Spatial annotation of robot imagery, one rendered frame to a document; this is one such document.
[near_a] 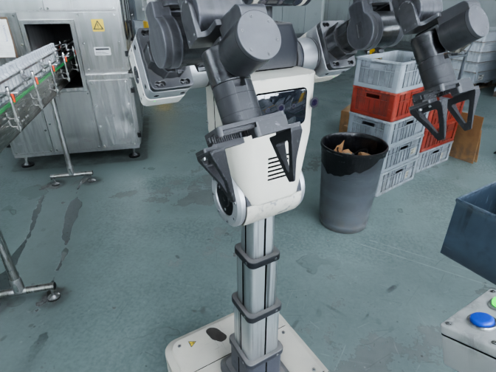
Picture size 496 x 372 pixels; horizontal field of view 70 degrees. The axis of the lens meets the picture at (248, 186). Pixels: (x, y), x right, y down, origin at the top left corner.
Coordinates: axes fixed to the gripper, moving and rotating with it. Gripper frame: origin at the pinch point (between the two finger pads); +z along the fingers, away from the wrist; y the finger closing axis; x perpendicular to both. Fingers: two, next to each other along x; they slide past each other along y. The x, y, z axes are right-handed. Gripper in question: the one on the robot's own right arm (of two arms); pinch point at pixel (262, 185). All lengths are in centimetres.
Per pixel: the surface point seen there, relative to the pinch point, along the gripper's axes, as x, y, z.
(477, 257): 32, 80, 46
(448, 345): -7.6, 17.8, 30.3
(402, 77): 146, 200, -30
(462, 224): 34, 80, 36
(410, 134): 177, 227, 14
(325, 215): 173, 122, 50
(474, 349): -11.5, 18.2, 29.6
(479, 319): -10.8, 21.4, 26.9
